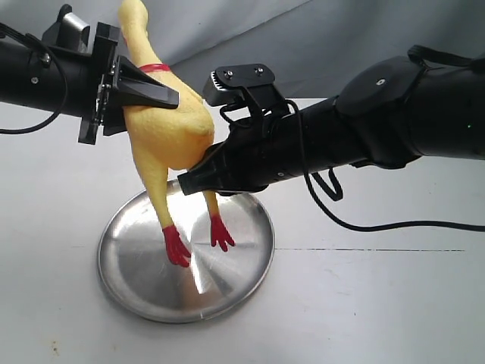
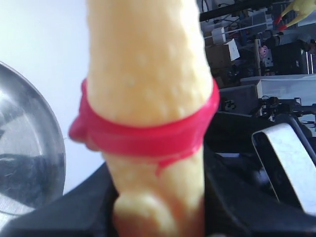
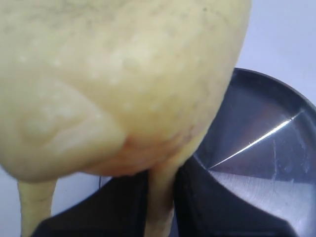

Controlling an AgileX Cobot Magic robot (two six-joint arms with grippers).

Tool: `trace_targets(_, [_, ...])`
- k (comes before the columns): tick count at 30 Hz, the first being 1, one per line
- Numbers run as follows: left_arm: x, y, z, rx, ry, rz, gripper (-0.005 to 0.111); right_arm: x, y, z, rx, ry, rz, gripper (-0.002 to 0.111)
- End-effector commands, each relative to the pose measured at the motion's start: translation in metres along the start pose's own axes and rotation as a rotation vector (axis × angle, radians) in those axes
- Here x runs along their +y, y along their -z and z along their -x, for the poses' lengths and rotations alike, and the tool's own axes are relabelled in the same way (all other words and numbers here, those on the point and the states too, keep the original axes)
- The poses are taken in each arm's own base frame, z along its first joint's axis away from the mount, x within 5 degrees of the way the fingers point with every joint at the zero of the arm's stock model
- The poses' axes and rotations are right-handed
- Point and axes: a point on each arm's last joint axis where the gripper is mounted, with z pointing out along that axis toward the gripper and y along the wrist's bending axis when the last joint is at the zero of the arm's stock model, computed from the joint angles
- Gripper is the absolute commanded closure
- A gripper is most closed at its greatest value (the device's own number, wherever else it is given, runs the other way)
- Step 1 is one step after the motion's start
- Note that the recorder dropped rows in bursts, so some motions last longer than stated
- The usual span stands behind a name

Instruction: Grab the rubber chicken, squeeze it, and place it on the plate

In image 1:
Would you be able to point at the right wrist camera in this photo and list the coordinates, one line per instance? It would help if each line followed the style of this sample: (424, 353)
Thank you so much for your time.
(244, 85)

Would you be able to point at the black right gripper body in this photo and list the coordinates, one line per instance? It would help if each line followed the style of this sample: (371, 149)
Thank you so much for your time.
(248, 161)

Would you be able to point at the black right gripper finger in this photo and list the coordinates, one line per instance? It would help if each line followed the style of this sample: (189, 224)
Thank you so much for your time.
(210, 174)

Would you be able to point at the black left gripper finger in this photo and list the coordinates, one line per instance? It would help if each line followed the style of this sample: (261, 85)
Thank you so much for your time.
(133, 87)
(113, 122)

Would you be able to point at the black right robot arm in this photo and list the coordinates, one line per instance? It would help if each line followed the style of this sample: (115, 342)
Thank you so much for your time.
(425, 103)

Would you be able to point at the grey backdrop cloth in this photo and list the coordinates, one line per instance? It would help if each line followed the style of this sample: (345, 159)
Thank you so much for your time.
(314, 48)

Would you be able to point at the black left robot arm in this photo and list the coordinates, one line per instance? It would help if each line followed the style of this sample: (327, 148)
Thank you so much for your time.
(32, 75)

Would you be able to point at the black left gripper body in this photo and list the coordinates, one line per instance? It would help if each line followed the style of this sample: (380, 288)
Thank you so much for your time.
(101, 68)

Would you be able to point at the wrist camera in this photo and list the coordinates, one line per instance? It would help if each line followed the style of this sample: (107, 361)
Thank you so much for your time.
(244, 85)
(68, 35)

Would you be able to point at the round stainless steel plate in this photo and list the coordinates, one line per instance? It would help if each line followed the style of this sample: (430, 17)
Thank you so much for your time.
(136, 273)

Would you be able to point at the yellow rubber chicken toy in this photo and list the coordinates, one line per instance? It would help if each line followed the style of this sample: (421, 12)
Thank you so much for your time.
(162, 139)

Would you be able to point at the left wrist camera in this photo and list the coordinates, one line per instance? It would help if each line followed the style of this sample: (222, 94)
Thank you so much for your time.
(68, 35)

